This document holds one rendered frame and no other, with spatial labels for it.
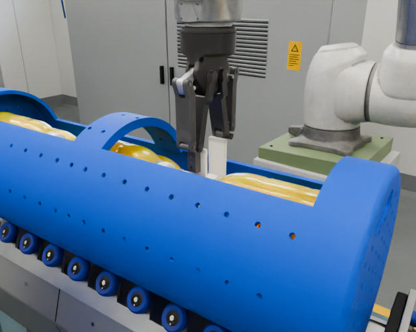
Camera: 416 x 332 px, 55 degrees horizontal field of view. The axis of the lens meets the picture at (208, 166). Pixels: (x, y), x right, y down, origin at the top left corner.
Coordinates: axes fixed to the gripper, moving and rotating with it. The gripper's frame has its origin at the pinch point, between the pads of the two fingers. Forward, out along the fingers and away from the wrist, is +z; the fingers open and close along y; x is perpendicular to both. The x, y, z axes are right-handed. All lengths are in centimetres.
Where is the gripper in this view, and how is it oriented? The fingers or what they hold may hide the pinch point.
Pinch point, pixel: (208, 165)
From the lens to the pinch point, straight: 60.8
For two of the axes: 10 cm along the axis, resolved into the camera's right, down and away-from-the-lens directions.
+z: 0.0, 9.2, 3.9
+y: -5.5, 3.2, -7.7
